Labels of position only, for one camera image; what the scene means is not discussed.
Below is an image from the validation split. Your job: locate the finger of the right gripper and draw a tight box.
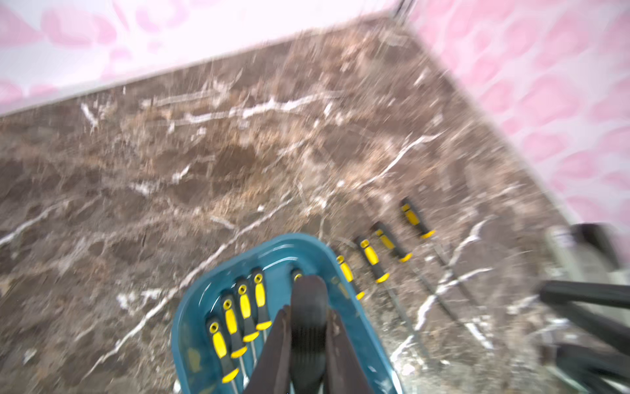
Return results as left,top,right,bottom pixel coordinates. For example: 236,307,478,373
539,281,629,355
541,344,629,393

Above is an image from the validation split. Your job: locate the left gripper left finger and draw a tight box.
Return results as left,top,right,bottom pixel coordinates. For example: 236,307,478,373
243,305,292,394

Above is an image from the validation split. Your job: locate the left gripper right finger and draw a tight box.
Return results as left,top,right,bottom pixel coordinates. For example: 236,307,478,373
324,310,374,394

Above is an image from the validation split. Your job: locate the teal plastic storage box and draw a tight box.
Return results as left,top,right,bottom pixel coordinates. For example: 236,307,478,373
172,233,404,393

